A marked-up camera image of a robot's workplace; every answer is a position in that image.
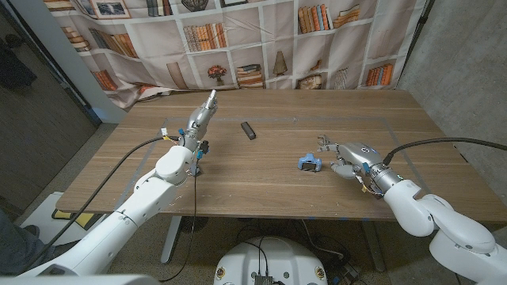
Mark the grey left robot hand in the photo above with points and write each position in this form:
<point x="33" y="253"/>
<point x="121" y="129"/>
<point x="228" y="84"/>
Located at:
<point x="200" y="120"/>

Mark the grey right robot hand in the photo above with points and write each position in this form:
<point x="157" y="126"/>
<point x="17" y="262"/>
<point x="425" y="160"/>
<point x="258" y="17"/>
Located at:
<point x="358" y="158"/>

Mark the blue toy camera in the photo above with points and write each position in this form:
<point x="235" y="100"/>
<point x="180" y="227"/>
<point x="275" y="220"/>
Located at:
<point x="310" y="161"/>

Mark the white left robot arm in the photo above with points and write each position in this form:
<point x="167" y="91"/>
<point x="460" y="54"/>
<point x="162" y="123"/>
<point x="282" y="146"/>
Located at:
<point x="154" y="194"/>

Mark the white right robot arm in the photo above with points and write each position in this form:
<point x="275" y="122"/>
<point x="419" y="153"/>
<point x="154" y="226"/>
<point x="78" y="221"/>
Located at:
<point x="412" y="210"/>

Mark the black TV remote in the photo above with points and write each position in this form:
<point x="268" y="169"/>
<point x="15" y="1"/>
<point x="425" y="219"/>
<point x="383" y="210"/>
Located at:
<point x="248" y="130"/>

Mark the silver adjustable wrench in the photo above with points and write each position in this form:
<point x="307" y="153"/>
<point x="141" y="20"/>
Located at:
<point x="324" y="139"/>

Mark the small grey clip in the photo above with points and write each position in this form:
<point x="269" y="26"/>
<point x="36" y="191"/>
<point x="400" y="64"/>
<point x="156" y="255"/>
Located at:
<point x="195" y="170"/>

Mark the grey table leg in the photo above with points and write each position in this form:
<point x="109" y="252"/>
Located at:
<point x="372" y="245"/>

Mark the printed bookshelf backdrop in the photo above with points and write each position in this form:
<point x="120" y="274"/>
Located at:
<point x="257" y="39"/>

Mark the black round grille object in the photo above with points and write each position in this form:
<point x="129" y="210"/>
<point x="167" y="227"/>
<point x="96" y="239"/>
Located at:
<point x="198" y="224"/>

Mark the power strip on floor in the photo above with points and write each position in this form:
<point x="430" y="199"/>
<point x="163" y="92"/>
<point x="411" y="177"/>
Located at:
<point x="350" y="271"/>

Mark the white table leg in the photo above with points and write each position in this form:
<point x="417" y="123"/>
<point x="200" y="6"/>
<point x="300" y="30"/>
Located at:
<point x="172" y="237"/>

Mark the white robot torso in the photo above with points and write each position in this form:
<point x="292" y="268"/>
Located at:
<point x="273" y="257"/>

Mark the black backdrop stand pole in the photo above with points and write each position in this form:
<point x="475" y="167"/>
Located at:
<point x="416" y="35"/>

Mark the yellow black floor pad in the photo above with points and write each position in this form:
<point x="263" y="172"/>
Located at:
<point x="85" y="219"/>

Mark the dark door panel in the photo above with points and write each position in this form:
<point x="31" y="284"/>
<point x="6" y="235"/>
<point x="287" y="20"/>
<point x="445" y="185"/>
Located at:
<point x="35" y="118"/>

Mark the white floor board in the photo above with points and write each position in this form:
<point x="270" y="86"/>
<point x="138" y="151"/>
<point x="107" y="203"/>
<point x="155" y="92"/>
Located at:
<point x="43" y="221"/>

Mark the person leg in jeans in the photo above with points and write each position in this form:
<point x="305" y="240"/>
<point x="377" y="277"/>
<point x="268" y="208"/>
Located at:
<point x="16" y="245"/>

